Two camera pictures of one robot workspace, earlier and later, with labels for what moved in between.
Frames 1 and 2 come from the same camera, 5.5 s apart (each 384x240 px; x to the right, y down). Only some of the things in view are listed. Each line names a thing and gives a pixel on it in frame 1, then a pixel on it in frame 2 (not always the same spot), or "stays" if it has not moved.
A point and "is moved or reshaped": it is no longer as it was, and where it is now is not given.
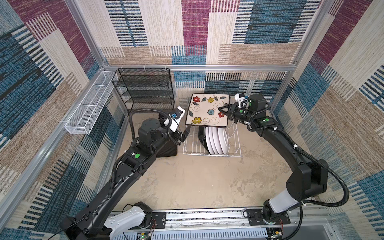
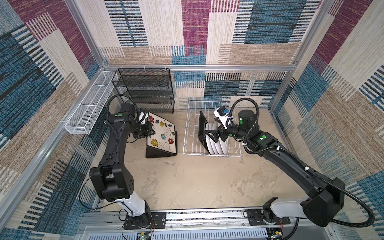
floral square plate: [202, 109] is moved or reshaped
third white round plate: [223, 139] stays
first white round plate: [207, 139] stays
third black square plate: [202, 137] stays
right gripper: [231, 111] → [214, 133]
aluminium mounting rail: [311, 224] stays
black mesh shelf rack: [145, 88] stays
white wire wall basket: [83, 119] stays
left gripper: [176, 135] → [147, 132]
